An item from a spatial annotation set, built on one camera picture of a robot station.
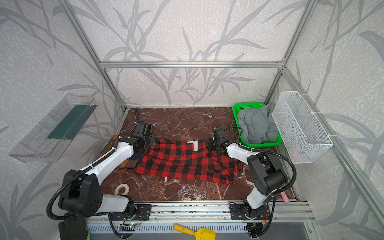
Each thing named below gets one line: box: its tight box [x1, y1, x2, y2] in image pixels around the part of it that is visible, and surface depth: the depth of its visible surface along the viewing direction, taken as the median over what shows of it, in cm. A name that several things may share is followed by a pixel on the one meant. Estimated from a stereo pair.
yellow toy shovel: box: [173, 224, 216, 240], surface depth 69 cm
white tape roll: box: [114, 183, 130, 196], surface depth 84 cm
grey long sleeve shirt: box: [237, 103, 279, 144], surface depth 105 cm
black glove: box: [58, 216, 89, 240], surface depth 70 cm
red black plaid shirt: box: [136, 139, 243, 185], surface depth 91 cm
